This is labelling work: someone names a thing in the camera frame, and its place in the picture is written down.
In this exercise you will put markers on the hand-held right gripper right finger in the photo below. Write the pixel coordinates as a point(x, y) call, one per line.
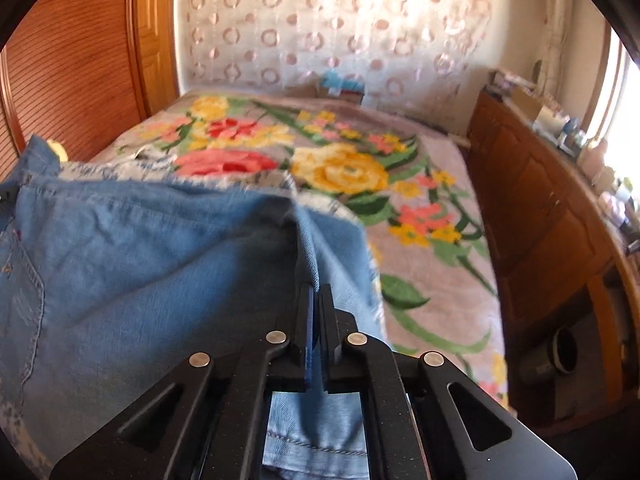
point(327, 342)

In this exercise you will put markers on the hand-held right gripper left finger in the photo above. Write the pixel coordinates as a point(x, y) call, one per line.
point(305, 342)

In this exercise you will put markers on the blue denim pants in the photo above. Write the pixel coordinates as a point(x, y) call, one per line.
point(150, 270)

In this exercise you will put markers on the floral blanket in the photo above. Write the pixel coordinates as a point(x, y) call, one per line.
point(350, 170)

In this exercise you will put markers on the grey pipe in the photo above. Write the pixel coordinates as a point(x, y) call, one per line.
point(545, 360)

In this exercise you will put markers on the wooden cabinet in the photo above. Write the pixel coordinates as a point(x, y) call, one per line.
point(540, 210)

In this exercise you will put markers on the cardboard box with blue bag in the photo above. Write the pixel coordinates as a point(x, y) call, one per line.
point(340, 91)

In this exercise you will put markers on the blue and white patterned blanket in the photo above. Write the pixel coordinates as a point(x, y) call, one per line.
point(115, 172)

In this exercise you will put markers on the circle-patterned sheer curtain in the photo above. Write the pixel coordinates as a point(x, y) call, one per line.
point(300, 35)

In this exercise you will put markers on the clutter of small items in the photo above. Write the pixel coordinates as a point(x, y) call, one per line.
point(570, 130)

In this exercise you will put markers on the wooden wardrobe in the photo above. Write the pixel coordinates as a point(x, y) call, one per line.
point(75, 60)

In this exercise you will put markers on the window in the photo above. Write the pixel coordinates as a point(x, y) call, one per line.
point(625, 100)

